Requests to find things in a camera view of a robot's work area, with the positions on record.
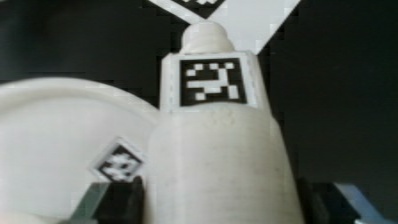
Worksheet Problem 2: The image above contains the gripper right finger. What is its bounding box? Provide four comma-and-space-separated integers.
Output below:
297, 178, 390, 224

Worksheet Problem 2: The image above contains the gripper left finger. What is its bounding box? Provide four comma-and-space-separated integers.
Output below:
70, 177, 145, 224

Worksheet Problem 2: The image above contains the white cylindrical table leg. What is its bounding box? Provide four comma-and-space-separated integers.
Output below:
146, 21, 304, 224

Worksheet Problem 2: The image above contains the white round table top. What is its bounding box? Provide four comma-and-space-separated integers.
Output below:
0, 77, 159, 224

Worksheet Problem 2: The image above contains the white sheet with fiducial markers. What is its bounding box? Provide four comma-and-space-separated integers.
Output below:
148, 0, 301, 53

